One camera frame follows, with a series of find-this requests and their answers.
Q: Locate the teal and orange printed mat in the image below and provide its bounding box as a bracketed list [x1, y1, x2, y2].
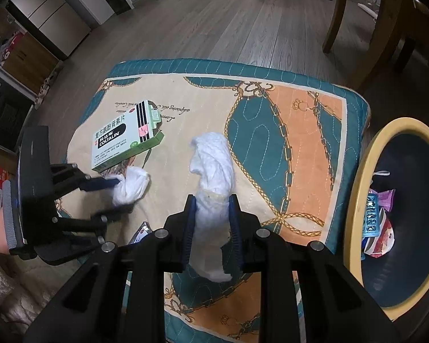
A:
[57, 59, 372, 343]

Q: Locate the red and white packet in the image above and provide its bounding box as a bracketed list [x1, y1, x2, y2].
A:
[363, 218, 396, 258]

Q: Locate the large white tissue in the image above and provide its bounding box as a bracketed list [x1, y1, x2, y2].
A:
[189, 131, 237, 283]

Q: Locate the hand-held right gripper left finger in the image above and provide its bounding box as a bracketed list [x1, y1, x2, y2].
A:
[23, 195, 197, 343]

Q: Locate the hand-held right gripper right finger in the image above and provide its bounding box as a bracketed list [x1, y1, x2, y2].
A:
[229, 195, 401, 343]

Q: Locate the blue bin with cream rim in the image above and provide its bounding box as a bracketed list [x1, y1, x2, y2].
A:
[343, 118, 429, 320]

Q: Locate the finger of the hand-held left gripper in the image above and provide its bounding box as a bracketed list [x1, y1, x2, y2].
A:
[52, 209, 122, 249]
[50, 163, 120, 201]

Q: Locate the small white tissue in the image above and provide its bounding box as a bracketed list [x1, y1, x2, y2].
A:
[111, 166, 151, 208]

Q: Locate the dark cabinet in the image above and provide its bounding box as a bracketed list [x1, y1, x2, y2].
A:
[0, 55, 34, 143]

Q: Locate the green and white medicine box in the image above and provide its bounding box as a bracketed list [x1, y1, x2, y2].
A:
[90, 100, 165, 172]

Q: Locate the beige fuzzy cloth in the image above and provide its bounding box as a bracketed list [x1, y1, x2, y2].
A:
[0, 246, 58, 329]

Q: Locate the blue blister pack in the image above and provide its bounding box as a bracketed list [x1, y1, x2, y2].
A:
[361, 193, 383, 238]

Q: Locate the silver foil packet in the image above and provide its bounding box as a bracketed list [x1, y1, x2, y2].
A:
[129, 222, 152, 245]

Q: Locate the brown wooden chair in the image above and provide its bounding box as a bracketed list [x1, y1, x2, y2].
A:
[322, 0, 429, 93]

